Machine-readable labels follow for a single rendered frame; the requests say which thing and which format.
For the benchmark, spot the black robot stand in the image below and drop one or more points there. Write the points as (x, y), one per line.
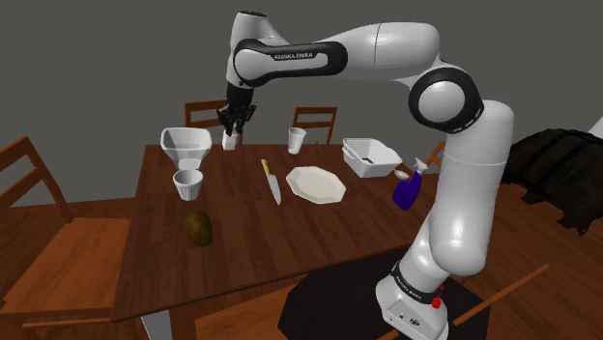
(339, 301)

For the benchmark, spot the large white angular bowl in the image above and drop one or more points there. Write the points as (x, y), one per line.
(186, 143)

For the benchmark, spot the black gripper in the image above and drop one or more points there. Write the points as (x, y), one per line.
(239, 100)

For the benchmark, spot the blue spray bottle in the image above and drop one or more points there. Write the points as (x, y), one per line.
(407, 193)

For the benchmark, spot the black sofa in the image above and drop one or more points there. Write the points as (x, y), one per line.
(558, 174)

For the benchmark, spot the small white cup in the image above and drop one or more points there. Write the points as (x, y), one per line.
(229, 142)

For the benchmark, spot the white octagonal plate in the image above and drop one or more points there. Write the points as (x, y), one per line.
(315, 185)

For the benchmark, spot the white ribbed cup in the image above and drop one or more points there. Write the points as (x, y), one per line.
(188, 184)

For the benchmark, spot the tall white cup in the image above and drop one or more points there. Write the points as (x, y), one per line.
(296, 140)

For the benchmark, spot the brown wooden dining table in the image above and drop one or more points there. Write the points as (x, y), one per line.
(264, 240)

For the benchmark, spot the white rectangular baking dish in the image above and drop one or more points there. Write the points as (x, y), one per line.
(372, 158)

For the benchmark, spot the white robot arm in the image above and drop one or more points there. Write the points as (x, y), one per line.
(459, 221)

